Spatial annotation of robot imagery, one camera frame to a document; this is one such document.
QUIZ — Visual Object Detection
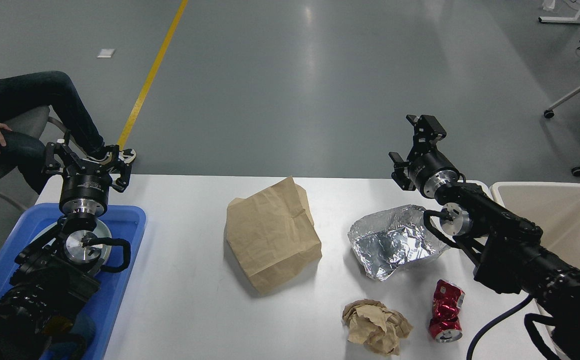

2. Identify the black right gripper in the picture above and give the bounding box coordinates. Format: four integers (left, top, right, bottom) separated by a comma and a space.
388, 114, 460, 199

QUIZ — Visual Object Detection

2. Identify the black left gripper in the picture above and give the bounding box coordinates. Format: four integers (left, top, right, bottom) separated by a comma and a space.
42, 139, 133, 217

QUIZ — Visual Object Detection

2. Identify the light green plate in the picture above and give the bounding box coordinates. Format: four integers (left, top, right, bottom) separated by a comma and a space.
58, 219, 112, 276

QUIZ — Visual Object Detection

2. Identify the dark teal mug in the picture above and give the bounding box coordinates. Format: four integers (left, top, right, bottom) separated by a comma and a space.
41, 313, 96, 360

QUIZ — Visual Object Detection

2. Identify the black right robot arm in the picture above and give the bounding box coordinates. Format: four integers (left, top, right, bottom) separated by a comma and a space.
389, 114, 580, 360

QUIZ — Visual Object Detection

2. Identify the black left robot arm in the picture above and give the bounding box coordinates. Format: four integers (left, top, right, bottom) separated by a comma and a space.
0, 137, 132, 360

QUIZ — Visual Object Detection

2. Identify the blue plastic tray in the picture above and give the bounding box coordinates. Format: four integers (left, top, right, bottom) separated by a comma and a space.
0, 202, 147, 360

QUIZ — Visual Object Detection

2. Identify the crumpled aluminium foil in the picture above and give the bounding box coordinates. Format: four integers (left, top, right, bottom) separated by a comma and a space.
347, 204, 450, 281

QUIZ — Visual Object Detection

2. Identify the seated person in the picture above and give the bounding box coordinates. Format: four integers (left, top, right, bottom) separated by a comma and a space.
0, 40, 137, 196

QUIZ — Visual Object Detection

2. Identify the brown paper bag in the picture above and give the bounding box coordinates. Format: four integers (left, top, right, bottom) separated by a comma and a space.
225, 177, 322, 296

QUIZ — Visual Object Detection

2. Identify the beige plastic bin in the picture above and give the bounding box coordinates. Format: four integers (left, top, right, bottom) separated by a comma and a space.
490, 181, 580, 351

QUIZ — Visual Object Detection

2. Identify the crumpled brown paper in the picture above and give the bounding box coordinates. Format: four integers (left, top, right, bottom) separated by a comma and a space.
341, 299, 413, 357

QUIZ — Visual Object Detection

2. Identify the crushed red can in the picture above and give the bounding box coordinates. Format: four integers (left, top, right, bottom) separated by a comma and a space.
428, 279, 464, 343

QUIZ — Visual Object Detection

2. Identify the white desk frame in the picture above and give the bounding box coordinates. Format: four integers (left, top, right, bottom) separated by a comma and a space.
537, 0, 580, 25

